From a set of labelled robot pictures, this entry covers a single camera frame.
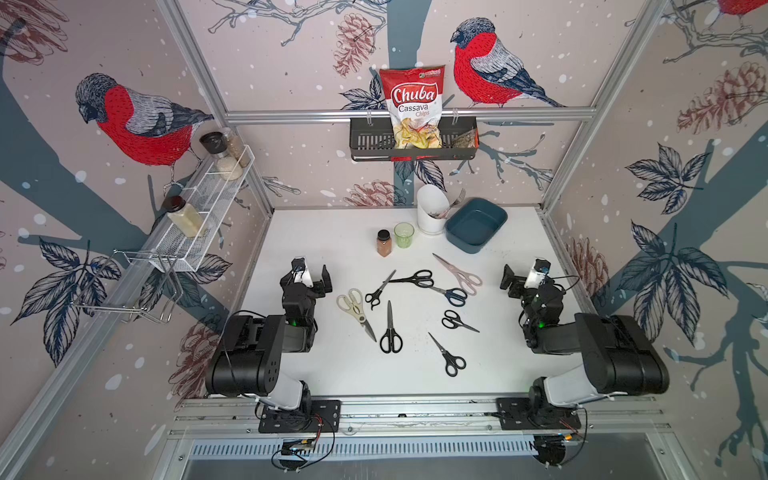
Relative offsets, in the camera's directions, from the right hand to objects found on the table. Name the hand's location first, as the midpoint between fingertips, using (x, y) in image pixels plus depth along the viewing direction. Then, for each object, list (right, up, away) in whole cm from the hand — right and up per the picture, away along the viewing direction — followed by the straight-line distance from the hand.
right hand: (520, 264), depth 91 cm
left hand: (-64, +1, 0) cm, 64 cm away
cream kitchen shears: (-53, -13, +3) cm, 54 cm away
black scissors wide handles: (-30, -5, +10) cm, 32 cm away
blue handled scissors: (-19, -11, +4) cm, 23 cm away
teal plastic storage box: (-8, +13, +23) cm, 28 cm away
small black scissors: (-46, -11, +4) cm, 47 cm away
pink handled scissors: (-13, -7, +9) cm, 18 cm away
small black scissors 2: (-21, -17, -1) cm, 27 cm away
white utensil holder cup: (-25, +22, +18) cm, 38 cm away
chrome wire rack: (-91, 0, -33) cm, 96 cm away
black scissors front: (-23, -27, -10) cm, 36 cm away
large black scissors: (-41, -22, -5) cm, 46 cm away
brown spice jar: (-43, +7, +10) cm, 44 cm away
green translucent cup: (-36, +10, +16) cm, 40 cm away
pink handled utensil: (-21, +17, +16) cm, 31 cm away
